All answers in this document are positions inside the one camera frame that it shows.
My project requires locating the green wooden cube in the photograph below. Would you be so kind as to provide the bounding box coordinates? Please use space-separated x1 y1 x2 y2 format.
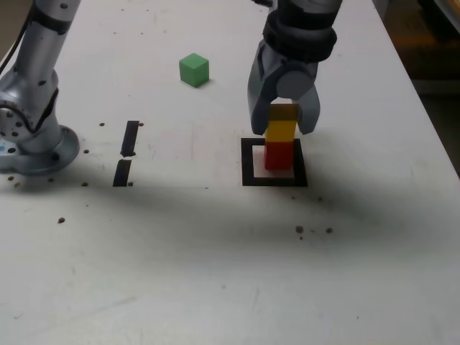
178 52 210 88

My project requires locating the dark background furniture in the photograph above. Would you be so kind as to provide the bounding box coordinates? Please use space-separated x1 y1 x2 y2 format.
373 0 460 94

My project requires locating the red wooden cube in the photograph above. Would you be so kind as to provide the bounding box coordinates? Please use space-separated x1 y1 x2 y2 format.
264 141 293 171

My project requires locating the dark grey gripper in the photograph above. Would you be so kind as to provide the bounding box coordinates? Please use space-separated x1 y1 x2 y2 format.
247 41 322 137

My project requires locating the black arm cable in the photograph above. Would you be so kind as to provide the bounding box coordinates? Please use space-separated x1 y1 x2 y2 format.
0 6 35 75

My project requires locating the black tape square outline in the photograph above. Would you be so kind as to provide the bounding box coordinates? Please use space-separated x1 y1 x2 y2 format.
240 137 309 188

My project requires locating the yellow wooden cube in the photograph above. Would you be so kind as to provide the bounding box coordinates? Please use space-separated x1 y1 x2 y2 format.
264 103 300 144

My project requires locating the black tape strip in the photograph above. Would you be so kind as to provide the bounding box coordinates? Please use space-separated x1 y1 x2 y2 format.
112 120 140 188

